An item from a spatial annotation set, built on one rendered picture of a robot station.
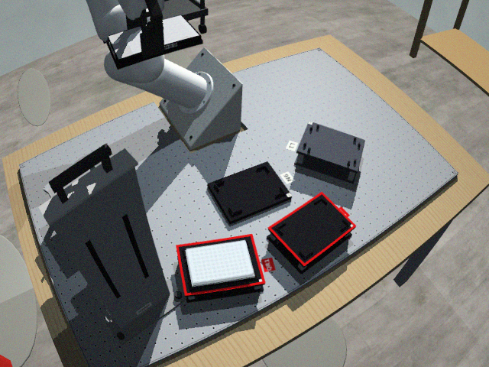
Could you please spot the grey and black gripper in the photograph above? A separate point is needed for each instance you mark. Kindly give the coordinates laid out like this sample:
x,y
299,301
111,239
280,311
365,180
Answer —
x,y
152,36

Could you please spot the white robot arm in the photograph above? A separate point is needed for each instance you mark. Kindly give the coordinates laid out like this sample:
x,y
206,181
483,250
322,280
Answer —
x,y
191,91

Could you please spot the black rectangular nest with red border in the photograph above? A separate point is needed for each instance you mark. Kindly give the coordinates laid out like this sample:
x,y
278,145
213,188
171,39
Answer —
x,y
226,289
310,232

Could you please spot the dark grey rectangular nest with corner posts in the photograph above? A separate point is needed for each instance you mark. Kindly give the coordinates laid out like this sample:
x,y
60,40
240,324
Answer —
x,y
327,151

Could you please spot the white microplate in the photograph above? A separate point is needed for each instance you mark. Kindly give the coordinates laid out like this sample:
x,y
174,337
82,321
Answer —
x,y
213,264

